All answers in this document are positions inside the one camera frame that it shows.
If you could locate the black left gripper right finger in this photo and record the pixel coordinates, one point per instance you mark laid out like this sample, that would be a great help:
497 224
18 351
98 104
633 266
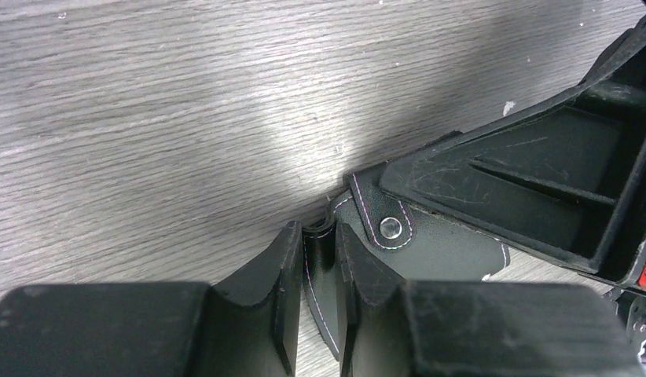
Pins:
390 326

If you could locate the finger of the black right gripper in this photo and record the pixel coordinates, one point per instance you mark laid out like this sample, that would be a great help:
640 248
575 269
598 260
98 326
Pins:
565 178

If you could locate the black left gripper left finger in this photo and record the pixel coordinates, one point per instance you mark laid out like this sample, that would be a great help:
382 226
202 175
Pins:
244 325

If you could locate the black leather card holder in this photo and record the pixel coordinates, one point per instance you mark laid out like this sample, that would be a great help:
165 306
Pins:
415 244

